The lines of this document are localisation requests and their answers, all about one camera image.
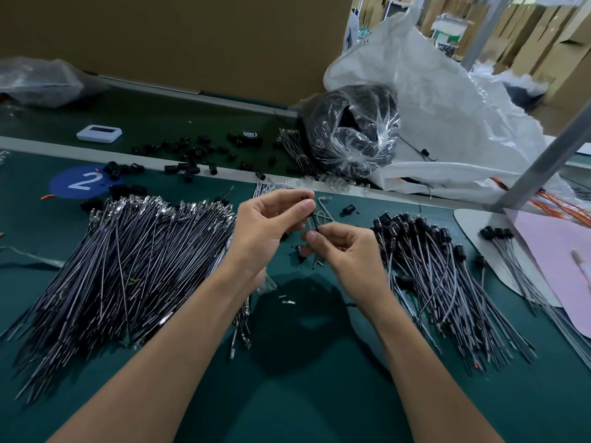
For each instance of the clear bag with black contents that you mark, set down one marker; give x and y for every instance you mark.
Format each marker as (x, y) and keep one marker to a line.
(351, 132)

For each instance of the person's left forearm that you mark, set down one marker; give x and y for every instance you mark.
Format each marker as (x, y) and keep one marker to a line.
(157, 378)

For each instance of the large white plastic sack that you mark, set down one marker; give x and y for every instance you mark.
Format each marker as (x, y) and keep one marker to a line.
(454, 106)

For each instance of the clear plastic strip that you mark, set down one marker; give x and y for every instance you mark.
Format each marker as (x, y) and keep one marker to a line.
(26, 256)

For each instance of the blue round number sticker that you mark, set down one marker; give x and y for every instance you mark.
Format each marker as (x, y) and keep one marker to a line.
(83, 181)

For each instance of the stack of cardboard boxes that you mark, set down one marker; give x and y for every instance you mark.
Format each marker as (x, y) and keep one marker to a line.
(561, 46)

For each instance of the person's right forearm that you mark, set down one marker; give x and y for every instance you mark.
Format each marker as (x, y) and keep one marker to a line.
(434, 383)

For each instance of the grey metal frame post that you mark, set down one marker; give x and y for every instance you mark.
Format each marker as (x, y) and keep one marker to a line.
(549, 154)
(483, 32)

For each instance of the crumpled clear plastic bag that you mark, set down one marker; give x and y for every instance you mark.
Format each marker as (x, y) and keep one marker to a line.
(39, 81)

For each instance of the pink paper sheet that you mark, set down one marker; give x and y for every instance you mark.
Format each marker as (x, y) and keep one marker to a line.
(557, 265)

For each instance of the black plastic caps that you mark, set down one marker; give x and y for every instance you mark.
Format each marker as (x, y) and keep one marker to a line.
(189, 168)

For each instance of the white pen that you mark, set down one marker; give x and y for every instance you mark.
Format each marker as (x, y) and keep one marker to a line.
(582, 265)

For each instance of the person's right hand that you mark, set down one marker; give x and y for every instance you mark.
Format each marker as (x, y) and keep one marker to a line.
(356, 263)

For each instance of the brown cardboard panel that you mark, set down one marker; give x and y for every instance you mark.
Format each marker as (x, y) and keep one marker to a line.
(185, 41)

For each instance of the small white timer device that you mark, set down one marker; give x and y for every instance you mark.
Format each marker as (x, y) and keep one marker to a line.
(99, 133)

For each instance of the person's left hand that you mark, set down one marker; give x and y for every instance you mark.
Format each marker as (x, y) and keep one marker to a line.
(263, 240)

